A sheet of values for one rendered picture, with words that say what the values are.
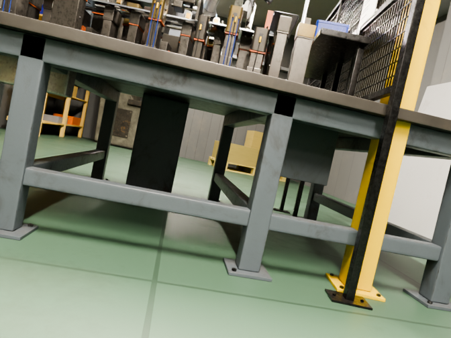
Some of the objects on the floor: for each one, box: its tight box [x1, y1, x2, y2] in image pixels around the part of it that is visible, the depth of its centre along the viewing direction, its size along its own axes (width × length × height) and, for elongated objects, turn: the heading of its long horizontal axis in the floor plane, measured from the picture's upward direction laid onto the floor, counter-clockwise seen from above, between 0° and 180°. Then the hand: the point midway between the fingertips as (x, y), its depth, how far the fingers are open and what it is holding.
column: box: [126, 93, 189, 193], centre depth 260 cm, size 31×31×66 cm
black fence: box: [273, 0, 425, 311], centre depth 221 cm, size 14×197×155 cm, turn 105°
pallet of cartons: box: [207, 131, 286, 182], centre depth 751 cm, size 152×121×85 cm
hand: (248, 21), depth 185 cm, fingers open, 9 cm apart
